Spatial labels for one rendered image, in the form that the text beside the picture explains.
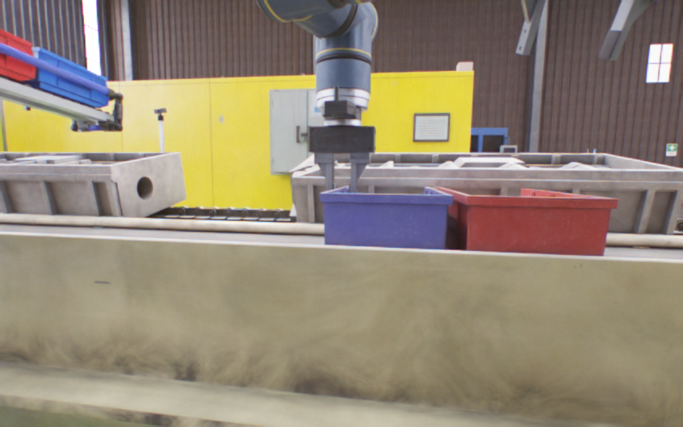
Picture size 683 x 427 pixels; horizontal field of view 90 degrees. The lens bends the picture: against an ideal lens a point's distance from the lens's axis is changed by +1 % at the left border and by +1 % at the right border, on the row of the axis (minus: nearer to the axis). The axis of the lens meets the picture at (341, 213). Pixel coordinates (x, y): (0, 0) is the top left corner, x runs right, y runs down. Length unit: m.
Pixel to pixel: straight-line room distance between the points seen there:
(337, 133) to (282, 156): 2.55
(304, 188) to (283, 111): 2.31
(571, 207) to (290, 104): 2.89
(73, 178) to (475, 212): 1.18
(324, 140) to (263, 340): 0.38
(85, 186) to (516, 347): 1.25
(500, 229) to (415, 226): 0.12
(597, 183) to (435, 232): 0.63
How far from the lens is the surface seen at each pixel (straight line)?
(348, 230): 0.51
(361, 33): 0.71
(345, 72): 0.67
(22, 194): 1.55
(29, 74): 1.61
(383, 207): 0.50
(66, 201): 1.43
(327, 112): 0.62
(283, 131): 3.24
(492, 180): 0.97
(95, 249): 0.69
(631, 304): 0.60
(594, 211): 0.57
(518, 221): 0.53
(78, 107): 1.73
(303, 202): 1.00
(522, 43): 0.66
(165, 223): 1.15
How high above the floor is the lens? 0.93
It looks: 7 degrees down
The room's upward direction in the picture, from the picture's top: 1 degrees clockwise
